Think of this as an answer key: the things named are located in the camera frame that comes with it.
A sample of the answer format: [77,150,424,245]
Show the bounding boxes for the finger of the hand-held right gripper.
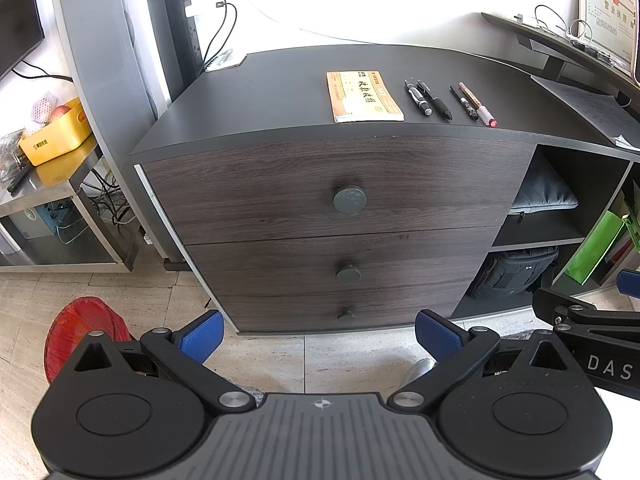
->
[531,286,640,333]
[616,269,640,300]

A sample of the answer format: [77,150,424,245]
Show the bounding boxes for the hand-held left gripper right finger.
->
[386,309,588,413]

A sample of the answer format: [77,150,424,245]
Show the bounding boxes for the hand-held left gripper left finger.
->
[60,309,255,413]

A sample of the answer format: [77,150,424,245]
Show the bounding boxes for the small dark wood drawer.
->
[220,280,482,334]

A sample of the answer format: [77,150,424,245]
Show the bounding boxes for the medium dark wood drawer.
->
[185,226,502,297]

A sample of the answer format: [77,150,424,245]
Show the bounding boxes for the dark wood drawer cabinet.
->
[130,44,640,336]

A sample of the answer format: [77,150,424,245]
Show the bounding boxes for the silver metal tube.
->
[406,357,437,387]

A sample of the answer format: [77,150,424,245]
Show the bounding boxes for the green folder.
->
[564,210,627,284]

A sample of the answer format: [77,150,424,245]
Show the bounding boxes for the black backpack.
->
[467,246,561,301]

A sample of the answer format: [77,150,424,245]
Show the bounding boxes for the grey cushion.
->
[509,164,580,214]

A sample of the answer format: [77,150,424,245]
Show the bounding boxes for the stainless steel table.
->
[0,135,147,274]

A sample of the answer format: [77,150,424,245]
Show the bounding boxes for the brown white marker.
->
[458,81,498,128]

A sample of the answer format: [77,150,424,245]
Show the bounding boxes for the short black pen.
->
[449,84,480,121]

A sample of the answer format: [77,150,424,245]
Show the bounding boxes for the plain black pen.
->
[417,80,453,121]

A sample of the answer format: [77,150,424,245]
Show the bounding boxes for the black pen with silver clip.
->
[404,79,434,117]

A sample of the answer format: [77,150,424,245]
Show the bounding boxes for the yellow plastic basket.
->
[18,97,94,167]

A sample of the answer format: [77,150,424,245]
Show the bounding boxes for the tan receipt booklet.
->
[326,69,405,124]

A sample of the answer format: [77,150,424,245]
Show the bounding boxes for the black desk riser shelf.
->
[481,10,640,88]

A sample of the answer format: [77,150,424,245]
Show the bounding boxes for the clear snack bag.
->
[0,129,27,182]

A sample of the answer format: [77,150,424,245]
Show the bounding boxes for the apple in foam net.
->
[31,91,74,127]

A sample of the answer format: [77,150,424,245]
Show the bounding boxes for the framed certificate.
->
[575,0,640,75]

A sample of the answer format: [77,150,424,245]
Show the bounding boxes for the white card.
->
[205,50,247,73]

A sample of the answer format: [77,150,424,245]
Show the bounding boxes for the grey curved panel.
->
[50,0,175,261]

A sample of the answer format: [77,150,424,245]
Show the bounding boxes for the black power strip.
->
[172,0,207,73]

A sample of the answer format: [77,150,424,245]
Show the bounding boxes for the black monitor screen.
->
[0,0,47,82]

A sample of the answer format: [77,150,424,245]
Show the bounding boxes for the tangled floor cables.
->
[80,160,138,227]

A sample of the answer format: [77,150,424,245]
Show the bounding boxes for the white coiled cable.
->
[532,4,601,51]

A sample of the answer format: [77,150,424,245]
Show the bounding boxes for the black monitor cable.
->
[11,57,73,82]

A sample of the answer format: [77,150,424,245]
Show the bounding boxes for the black plug cables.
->
[199,0,239,70]

